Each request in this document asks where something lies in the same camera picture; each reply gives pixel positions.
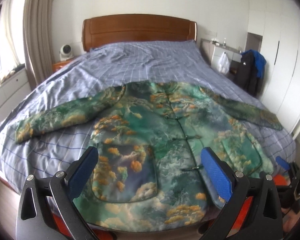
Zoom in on green brocade padded jacket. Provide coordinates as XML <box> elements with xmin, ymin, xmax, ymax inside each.
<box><xmin>15</xmin><ymin>81</ymin><xmax>282</xmax><ymax>232</ymax></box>

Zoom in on orange fluffy trousers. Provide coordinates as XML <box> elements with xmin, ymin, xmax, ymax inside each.
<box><xmin>52</xmin><ymin>174</ymin><xmax>288</xmax><ymax>239</ymax></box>

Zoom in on black and blue hanging jacket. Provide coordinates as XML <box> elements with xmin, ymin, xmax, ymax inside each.
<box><xmin>234</xmin><ymin>49</ymin><xmax>267</xmax><ymax>97</ymax></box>

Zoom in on white plastic bag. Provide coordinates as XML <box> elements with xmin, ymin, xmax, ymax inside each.
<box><xmin>217</xmin><ymin>52</ymin><xmax>230</xmax><ymax>75</ymax></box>

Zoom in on grey desk with shelf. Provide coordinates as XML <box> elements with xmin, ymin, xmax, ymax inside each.
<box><xmin>200</xmin><ymin>38</ymin><xmax>242</xmax><ymax>72</ymax></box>

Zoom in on white low drawer cabinet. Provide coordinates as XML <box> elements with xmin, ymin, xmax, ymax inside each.
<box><xmin>0</xmin><ymin>68</ymin><xmax>31</xmax><ymax>123</ymax></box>

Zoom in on white wardrobe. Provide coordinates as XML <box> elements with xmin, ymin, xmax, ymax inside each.
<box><xmin>248</xmin><ymin>0</ymin><xmax>300</xmax><ymax>133</ymax></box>

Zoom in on orange wooden nightstand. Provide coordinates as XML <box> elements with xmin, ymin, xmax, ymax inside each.
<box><xmin>52</xmin><ymin>57</ymin><xmax>76</xmax><ymax>73</ymax></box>

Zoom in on blue checked duvet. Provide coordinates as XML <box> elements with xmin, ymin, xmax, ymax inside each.
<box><xmin>0</xmin><ymin>39</ymin><xmax>297</xmax><ymax>196</ymax></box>

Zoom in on white round desk fan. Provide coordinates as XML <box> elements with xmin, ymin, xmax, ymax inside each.
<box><xmin>59</xmin><ymin>44</ymin><xmax>74</xmax><ymax>61</ymax></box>

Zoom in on brown wooden headboard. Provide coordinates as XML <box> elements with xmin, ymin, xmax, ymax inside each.
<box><xmin>82</xmin><ymin>14</ymin><xmax>198</xmax><ymax>52</ymax></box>

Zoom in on beige curtain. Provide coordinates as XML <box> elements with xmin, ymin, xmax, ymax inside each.
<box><xmin>23</xmin><ymin>0</ymin><xmax>53</xmax><ymax>89</ymax></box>

